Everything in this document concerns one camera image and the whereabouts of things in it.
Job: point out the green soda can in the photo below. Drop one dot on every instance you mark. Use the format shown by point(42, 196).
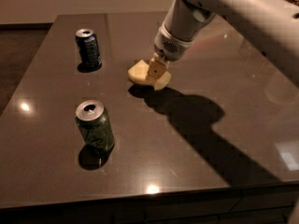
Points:
point(94, 125)

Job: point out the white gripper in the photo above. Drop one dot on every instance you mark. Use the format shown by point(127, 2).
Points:
point(169, 46)

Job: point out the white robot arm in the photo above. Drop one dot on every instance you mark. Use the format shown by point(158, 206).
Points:
point(271, 26)

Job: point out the yellow wavy sponge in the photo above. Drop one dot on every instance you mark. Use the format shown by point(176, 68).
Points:
point(138, 72)

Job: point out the blue pepsi can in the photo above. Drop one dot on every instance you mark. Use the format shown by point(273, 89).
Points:
point(88, 49)

